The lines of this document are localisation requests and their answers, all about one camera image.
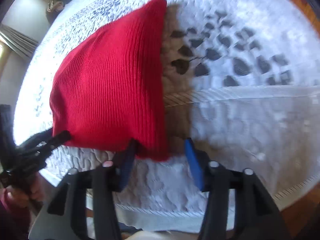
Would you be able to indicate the red knit sweater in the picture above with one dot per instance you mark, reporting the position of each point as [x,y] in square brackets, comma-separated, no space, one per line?
[108,90]

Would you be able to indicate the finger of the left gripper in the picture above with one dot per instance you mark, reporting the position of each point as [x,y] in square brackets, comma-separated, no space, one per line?
[53,143]
[36,139]

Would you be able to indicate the grey window curtain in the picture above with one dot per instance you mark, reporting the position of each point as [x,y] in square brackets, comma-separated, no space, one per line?
[23,45]

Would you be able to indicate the red sleeved left forearm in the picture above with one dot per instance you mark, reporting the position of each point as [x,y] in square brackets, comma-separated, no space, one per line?
[15,220]

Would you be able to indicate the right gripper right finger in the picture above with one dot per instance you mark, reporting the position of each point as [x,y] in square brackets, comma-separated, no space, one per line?
[256,214]

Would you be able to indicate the left hand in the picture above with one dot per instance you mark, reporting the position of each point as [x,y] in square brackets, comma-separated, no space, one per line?
[20,198]

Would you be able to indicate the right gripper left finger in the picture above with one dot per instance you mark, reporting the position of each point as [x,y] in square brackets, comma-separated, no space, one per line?
[64,216]

